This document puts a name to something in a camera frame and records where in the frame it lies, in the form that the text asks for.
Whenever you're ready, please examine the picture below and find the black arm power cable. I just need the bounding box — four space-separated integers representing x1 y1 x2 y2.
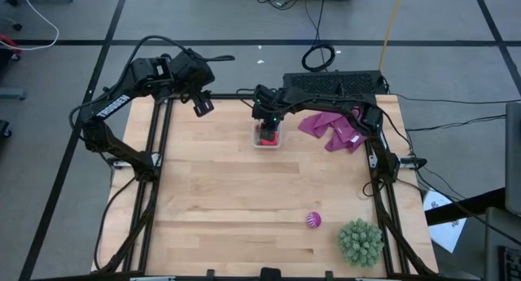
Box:
92 175 139 273

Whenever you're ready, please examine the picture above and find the yellow hanging cable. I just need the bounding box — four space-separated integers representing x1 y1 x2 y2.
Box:
378 0 405 73

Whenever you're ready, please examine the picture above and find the grey cabinet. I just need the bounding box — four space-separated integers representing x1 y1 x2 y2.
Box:
503 100 521 217

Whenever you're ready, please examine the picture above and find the red object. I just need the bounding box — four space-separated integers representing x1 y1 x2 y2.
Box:
0 33 22 63

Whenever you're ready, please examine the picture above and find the black floor cable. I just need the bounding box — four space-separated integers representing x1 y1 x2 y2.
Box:
405 113 506 133
390 91 521 106

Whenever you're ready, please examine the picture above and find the black mesh computer case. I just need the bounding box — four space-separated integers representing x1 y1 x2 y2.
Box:
282 69 387 97

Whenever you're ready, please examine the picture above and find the green succulent plant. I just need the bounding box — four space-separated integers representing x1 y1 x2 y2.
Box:
337 217 385 269

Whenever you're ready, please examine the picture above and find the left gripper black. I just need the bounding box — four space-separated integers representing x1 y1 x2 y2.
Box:
169 47 217 118

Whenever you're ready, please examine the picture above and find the black table clamp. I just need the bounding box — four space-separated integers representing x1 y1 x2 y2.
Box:
397 157 428 169

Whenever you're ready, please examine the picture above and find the black rounded object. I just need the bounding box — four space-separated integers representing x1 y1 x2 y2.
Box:
259 266 283 281

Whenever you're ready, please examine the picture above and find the purple cloth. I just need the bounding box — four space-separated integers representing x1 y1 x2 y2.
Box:
297 107 370 154

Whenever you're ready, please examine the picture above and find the purple white striped vegetable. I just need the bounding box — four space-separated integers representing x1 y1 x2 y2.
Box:
305 211 322 229

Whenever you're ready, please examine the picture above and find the thin black hanging cable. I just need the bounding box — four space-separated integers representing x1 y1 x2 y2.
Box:
303 0 328 46

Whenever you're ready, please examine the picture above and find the coiled black cable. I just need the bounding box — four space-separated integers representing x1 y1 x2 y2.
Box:
300 42 337 74

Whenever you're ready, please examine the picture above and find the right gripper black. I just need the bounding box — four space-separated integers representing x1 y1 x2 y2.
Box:
251 84 287 143

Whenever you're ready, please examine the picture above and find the clear plastic tupperware container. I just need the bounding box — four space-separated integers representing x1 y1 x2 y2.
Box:
251 116 283 150

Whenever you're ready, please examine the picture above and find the black desk bar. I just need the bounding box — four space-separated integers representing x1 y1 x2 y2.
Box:
424 186 506 228

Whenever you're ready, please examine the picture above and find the black keyboard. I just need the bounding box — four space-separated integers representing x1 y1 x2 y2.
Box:
497 244 521 281

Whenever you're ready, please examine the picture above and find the black metal table frame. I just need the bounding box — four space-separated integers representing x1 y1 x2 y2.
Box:
92 79 440 280

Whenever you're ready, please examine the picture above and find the white printed paper sheet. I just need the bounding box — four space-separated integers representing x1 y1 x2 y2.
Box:
422 189 468 254

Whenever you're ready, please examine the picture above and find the white cable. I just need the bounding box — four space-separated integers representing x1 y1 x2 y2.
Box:
0 0 60 52

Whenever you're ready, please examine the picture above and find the dark grey desk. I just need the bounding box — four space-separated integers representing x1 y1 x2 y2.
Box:
483 206 521 281

